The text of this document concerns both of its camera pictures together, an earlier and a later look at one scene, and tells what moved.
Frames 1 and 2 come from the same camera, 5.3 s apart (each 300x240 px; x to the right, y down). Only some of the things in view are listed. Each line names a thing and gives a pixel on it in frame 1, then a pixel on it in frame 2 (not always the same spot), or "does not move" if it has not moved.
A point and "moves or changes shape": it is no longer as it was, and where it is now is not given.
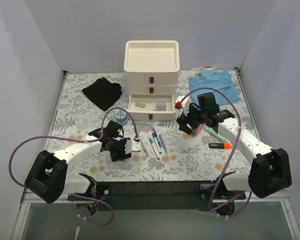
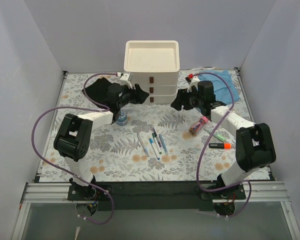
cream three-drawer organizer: [151, 68] moves or changes shape
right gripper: [186, 120] → [185, 99]
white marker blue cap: [151, 141] does not move
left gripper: [121, 150] → [134, 94]
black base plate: [156, 195] does not move
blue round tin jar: [120, 116] does not move
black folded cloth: [103, 93] does not move
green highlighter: [212, 132] does not move
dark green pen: [157, 137] does not move
